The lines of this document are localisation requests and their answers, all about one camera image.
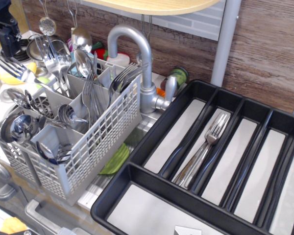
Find steel pot on stove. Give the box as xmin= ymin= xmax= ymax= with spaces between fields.
xmin=27 ymin=35 xmax=72 ymax=67

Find steel fork being moved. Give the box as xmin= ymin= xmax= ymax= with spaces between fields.
xmin=0 ymin=57 xmax=74 ymax=98

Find steel forks right compartment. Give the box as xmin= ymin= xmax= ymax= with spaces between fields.
xmin=108 ymin=62 xmax=149 ymax=106

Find steel spoons compartment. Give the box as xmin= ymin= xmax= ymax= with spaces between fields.
xmin=6 ymin=89 xmax=45 ymax=115
xmin=36 ymin=141 xmax=73 ymax=165

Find light wooden shelf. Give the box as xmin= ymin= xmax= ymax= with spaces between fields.
xmin=85 ymin=0 xmax=219 ymax=16

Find steel forks in tray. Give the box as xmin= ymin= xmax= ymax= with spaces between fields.
xmin=172 ymin=112 xmax=230 ymax=189

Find steel forks compartment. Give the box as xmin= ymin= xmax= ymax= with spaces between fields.
xmin=108 ymin=62 xmax=149 ymax=106
xmin=81 ymin=51 xmax=104 ymax=128

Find large steel spoon front left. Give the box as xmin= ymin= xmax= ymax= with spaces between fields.
xmin=0 ymin=114 xmax=39 ymax=143

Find red toy pepper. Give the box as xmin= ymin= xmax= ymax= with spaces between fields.
xmin=91 ymin=41 xmax=108 ymax=61

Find steel spoon compartment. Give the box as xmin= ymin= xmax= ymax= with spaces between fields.
xmin=74 ymin=48 xmax=94 ymax=78
xmin=46 ymin=104 xmax=89 ymax=129

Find hanging slotted steel ladle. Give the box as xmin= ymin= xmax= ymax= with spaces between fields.
xmin=39 ymin=0 xmax=57 ymax=36

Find grey metal pole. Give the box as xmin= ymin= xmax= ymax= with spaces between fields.
xmin=210 ymin=0 xmax=242 ymax=87

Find grey plastic cutlery basket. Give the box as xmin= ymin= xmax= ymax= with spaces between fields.
xmin=0 ymin=57 xmax=143 ymax=207

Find steel fork back compartment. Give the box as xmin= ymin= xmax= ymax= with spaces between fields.
xmin=35 ymin=35 xmax=73 ymax=98

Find yellow toy banana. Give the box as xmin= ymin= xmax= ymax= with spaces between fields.
xmin=0 ymin=62 xmax=37 ymax=85

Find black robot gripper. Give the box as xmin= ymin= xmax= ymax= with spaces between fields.
xmin=0 ymin=0 xmax=22 ymax=58

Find black cutlery tray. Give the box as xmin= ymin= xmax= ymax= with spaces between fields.
xmin=91 ymin=80 xmax=294 ymax=235

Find steel spoon centre compartment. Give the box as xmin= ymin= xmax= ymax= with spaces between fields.
xmin=46 ymin=104 xmax=89 ymax=129

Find black coil stove burner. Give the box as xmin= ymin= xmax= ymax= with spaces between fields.
xmin=0 ymin=39 xmax=31 ymax=62

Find steel forks middle compartment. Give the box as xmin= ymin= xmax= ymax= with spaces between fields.
xmin=81 ymin=51 xmax=104 ymax=128

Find steel spoons left compartment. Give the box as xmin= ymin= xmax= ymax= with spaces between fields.
xmin=6 ymin=89 xmax=45 ymax=115

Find steel spoons front compartment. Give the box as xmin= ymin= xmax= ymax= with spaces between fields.
xmin=36 ymin=141 xmax=73 ymax=165

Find silver sink faucet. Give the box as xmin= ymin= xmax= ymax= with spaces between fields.
xmin=107 ymin=24 xmax=177 ymax=113

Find green toy can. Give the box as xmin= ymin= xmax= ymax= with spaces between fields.
xmin=160 ymin=67 xmax=189 ymax=91

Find green toy ball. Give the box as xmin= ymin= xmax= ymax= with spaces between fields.
xmin=35 ymin=77 xmax=51 ymax=90

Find white toy food item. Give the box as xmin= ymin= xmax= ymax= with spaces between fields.
xmin=107 ymin=53 xmax=130 ymax=67

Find steel spoon back compartment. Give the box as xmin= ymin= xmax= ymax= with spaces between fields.
xmin=74 ymin=48 xmax=94 ymax=78

